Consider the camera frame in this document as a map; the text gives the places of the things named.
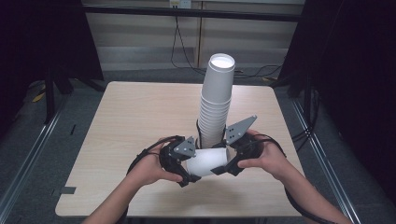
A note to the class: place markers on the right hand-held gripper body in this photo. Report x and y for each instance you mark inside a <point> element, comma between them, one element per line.
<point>247,147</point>

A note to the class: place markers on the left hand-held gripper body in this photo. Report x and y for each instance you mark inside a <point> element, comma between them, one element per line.
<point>172,157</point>

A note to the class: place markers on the single white paper cup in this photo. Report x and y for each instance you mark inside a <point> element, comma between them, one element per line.
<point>205,161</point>

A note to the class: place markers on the stack of white paper cups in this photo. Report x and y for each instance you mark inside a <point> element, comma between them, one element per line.
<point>218,87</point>

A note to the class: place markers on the person's left hand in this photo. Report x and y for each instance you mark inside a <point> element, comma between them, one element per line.
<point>148,169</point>

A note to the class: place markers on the person's right hand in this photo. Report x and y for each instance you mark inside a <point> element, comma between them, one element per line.
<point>274,158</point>

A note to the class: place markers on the grey tape piece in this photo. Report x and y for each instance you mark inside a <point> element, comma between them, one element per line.
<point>68,190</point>

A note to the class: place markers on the dark curtain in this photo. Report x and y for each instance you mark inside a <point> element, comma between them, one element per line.
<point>351,77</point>
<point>37,37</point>

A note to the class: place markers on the black stand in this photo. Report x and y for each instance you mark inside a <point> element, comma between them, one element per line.
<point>49,99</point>

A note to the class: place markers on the black horizontal bar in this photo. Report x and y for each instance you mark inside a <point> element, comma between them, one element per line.
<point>186,13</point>

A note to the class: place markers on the yellow object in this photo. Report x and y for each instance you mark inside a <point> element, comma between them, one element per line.
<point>39,97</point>

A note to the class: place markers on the metal floor rail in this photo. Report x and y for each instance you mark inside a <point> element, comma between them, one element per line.
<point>323,155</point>
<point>34,146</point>

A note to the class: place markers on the white wall socket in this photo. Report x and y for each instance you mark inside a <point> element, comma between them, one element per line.
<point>180,3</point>

